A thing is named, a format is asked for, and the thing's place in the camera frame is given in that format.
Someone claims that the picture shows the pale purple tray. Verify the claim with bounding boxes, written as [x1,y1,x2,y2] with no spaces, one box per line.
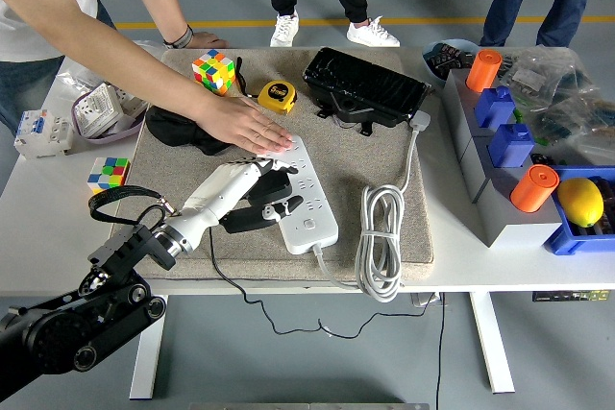
[70,87,148,146]

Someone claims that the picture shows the white circuit breaker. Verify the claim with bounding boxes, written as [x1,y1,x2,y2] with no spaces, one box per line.
[12,109,74,160]

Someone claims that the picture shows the grey holder box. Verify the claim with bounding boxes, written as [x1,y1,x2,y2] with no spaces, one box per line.
[458,133,564,249]
[440,66,529,164]

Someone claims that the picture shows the white power strip cable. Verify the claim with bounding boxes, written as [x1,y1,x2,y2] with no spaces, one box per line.
[311,109,433,304]

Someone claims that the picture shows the dark wristband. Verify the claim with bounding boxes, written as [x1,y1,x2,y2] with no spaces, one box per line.
[161,24,195,50]

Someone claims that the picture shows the colourful puzzle cube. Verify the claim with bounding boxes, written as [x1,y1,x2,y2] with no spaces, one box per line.
[190,48,236,97]
[86,156,132,201]

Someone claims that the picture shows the person's left hand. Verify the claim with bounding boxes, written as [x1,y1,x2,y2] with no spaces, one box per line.
[184,31,230,50]

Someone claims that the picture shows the glossy black device box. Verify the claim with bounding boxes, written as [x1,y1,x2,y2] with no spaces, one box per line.
[301,47,433,137]

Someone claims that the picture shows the white power strip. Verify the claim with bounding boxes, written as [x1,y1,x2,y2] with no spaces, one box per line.
[261,134,340,255]

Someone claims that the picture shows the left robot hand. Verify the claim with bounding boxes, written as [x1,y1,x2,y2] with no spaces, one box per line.
[170,156,305,253]

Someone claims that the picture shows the blue plastic bin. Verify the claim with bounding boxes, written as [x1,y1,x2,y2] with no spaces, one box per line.
[543,164,615,257]

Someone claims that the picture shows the clear bag of screws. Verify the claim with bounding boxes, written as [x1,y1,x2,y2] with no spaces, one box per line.
[56,39,167,94]

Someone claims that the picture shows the grey metal bracket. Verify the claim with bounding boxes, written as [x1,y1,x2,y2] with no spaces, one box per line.
[410,292,447,308]

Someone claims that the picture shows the white wall socket panel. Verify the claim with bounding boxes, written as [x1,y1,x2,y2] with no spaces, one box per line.
[114,85,148,116]
[75,83,121,138]

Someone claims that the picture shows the white table leg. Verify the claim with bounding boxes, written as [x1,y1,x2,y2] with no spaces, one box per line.
[128,294,169,400]
[468,292,516,395]

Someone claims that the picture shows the yellow tape measure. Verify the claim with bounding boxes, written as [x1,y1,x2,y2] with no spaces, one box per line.
[234,56,298,116]

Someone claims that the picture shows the black table control panel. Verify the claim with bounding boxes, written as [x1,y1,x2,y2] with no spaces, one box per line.
[530,289,611,304]

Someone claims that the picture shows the clear bag of components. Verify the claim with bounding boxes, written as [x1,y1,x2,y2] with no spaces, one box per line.
[523,92,615,169]
[497,44,602,111]

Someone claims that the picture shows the yellow lemon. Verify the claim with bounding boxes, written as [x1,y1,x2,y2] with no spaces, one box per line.
[555,177,605,229]

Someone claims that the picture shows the light blue bowl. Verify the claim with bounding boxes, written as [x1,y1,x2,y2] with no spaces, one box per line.
[421,38,481,84]

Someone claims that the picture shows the blue peg block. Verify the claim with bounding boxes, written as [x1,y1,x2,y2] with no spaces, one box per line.
[474,85,518,132]
[487,122,536,170]

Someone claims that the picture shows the person's right hand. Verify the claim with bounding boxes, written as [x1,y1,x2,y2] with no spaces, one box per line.
[191,96,295,157]

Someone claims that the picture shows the thin black adapter cord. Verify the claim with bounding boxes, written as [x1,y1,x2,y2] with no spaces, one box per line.
[208,226,433,340]

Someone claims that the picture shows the black cloth pouch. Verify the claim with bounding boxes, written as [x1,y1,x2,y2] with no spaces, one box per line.
[144,105,232,157]

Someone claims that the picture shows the dark circuit boards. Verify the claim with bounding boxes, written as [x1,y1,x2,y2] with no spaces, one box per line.
[427,43,477,70]

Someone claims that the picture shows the black hanging cable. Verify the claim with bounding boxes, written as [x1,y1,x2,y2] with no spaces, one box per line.
[434,292,448,410]

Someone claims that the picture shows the grey-brown mat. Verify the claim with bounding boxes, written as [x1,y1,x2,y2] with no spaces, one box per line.
[104,46,436,286]

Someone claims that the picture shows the orange cylinder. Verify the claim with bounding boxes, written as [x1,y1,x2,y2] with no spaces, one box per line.
[465,48,504,94]
[509,163,561,214]

